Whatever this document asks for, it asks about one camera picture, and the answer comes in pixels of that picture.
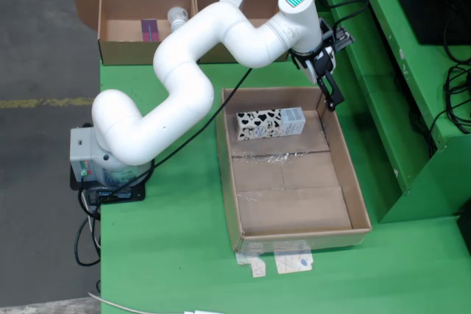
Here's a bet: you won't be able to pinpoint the short black wrist cable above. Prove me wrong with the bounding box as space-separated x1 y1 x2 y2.
312 0 369 32

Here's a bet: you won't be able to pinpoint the purple flat box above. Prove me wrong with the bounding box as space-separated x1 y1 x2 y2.
141 18 161 43

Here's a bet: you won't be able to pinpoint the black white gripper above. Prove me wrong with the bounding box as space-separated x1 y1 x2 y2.
288 43 346 113

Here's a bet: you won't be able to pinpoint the flattened printed paper carton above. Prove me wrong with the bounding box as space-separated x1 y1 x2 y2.
235 242 316 278

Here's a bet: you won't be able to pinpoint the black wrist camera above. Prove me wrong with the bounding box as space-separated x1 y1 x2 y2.
333 26 356 50

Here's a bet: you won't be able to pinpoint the black cable bundle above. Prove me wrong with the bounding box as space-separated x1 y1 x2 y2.
428 15 471 146

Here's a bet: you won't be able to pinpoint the shallow cardboard tray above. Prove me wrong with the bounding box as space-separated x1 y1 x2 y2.
215 85 372 253

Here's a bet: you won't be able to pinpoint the thin white cable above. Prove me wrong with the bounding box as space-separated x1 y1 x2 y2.
88 291 152 314

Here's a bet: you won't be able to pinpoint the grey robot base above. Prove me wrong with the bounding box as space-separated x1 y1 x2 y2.
69 126 155 188

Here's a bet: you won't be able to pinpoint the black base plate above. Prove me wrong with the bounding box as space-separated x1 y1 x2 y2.
69 162 146 204

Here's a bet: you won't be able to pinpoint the white plastic bottle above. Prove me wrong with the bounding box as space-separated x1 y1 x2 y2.
167 5 191 32

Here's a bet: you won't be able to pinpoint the cow print carton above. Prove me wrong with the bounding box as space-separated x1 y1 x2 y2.
235 107 307 142

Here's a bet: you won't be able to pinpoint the black power cables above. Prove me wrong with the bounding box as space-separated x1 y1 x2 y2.
75 187 102 293

